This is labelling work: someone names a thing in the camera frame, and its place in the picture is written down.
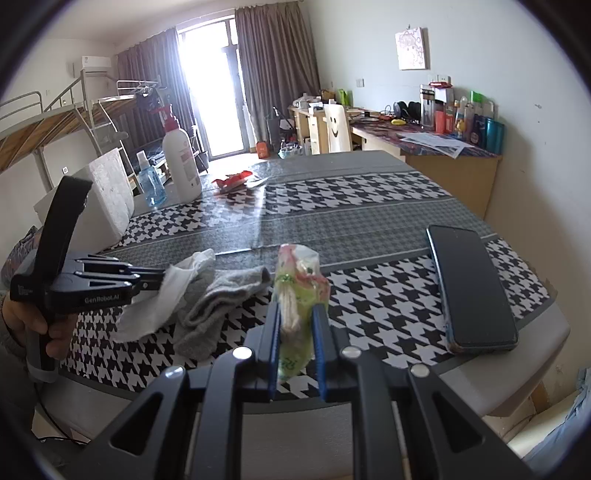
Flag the wide brown curtain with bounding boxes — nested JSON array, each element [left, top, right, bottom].
[[235, 2, 321, 148]]

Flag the large metal bunk bed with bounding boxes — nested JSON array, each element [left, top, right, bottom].
[[0, 76, 125, 199]]

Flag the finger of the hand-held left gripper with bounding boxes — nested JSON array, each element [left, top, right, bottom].
[[69, 256, 168, 292]]

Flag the white tissue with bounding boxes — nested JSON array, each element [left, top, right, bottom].
[[115, 249, 216, 343]]

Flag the green plastic bag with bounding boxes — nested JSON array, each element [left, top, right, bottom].
[[272, 243, 331, 380]]

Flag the wooden desk with patterned cloth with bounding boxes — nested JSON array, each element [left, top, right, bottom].
[[351, 121, 503, 220]]

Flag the hanging dark clothes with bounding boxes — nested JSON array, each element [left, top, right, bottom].
[[136, 88, 160, 112]]

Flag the patterned blue quilt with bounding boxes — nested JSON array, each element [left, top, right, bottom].
[[2, 225, 42, 284]]

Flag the wooden chair with smiley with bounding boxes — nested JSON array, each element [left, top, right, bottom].
[[322, 104, 354, 154]]

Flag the light wooden drawer desk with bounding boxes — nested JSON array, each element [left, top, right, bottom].
[[288, 104, 370, 155]]

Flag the person's left hand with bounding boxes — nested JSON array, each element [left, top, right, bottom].
[[1, 300, 75, 361]]

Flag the steel thermos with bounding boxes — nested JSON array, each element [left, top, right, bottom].
[[419, 84, 437, 131]]

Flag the glass balcony door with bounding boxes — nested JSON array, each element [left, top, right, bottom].
[[178, 11, 259, 160]]

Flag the person's left forearm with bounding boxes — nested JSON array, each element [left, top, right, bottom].
[[0, 323, 33, 416]]

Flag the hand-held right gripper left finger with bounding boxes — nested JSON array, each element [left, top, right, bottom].
[[90, 300, 282, 480]]

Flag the black smartphone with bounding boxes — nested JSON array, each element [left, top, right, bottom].
[[426, 224, 519, 355]]

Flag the printed paper sheets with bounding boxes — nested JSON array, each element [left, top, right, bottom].
[[399, 133, 476, 160]]

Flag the small metal bunk bed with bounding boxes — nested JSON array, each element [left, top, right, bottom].
[[90, 79, 176, 171]]

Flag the white pump bottle red cap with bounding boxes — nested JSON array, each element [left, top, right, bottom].
[[161, 104, 203, 203]]

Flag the narrow brown curtain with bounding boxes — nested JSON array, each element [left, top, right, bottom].
[[116, 25, 195, 153]]

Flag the person's leg in jeans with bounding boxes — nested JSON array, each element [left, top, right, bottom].
[[524, 364, 591, 462]]

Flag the white air conditioner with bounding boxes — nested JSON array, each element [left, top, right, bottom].
[[82, 56, 112, 75]]

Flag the black wire basket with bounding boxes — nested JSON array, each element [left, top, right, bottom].
[[265, 107, 291, 144]]

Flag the teal bottle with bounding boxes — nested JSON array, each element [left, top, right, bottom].
[[485, 117, 505, 154]]

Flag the red snack packet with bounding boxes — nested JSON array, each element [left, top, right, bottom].
[[212, 170, 266, 192]]

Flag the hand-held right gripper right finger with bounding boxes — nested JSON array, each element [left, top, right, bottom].
[[312, 305, 518, 480]]

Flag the grey sock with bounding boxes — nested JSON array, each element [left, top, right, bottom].
[[174, 265, 272, 361]]

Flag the white foam box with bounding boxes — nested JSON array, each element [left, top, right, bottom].
[[34, 148, 136, 252]]

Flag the blue spray bottle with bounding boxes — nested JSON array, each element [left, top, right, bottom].
[[135, 151, 168, 208]]

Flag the pink wall poster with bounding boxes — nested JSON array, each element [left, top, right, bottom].
[[396, 27, 426, 71]]

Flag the black cable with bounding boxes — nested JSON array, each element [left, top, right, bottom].
[[32, 381, 93, 446]]

